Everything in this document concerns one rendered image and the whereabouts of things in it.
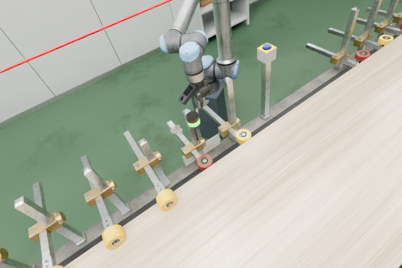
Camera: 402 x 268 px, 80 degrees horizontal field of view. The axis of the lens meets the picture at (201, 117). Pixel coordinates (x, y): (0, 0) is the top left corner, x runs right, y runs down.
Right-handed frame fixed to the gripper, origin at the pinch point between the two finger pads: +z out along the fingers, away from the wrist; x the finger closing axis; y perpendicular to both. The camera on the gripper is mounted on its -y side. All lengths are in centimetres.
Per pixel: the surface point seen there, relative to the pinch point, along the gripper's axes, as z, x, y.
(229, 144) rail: 30.7, -9.9, 9.0
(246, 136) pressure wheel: 10.3, -24.6, 11.2
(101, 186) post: 0, -9, -60
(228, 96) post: -6.9, -9.5, 13.3
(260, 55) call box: -17.8, -7.1, 37.4
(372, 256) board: 11, -92, 8
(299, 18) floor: 104, 154, 272
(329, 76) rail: 32, -10, 102
